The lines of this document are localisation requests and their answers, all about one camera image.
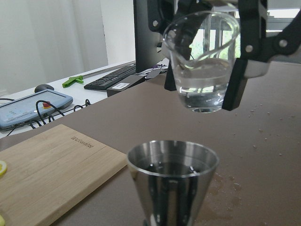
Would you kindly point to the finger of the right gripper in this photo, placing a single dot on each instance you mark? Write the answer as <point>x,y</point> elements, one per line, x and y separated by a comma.
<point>257,50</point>
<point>186,31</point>

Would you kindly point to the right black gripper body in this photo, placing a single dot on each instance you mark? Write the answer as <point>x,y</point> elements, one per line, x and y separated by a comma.
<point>171,6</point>

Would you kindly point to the clear plastic cup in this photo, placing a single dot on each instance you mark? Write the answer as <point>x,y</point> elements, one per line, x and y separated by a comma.
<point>202,80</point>

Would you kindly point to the steel double jigger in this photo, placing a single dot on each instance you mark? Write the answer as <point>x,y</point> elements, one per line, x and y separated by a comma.
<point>171,178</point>

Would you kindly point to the black monitor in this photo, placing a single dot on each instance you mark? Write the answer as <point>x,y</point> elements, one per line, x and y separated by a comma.
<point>147,43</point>

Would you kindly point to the black small box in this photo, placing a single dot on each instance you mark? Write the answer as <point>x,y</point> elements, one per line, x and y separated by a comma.
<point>124,84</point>

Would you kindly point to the black keyboard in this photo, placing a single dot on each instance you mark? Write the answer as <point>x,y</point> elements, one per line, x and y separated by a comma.
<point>112,78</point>

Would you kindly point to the green plastic tool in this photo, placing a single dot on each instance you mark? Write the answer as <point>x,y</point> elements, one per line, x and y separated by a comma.
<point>72,80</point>

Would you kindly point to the black computer mouse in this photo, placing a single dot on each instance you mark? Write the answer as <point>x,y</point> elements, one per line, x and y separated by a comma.
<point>43,87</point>

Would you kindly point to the grey teach pendant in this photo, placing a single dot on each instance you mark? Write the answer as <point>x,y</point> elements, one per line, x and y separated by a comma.
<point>31,107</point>

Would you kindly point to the wooden cutting board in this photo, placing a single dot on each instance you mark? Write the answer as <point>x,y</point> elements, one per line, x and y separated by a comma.
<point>51,172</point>

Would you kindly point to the lemon slice top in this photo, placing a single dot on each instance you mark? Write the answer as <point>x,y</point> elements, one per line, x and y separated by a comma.
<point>3,168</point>

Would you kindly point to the yellow plastic knife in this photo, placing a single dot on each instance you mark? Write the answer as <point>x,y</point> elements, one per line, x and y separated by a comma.
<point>2,221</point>

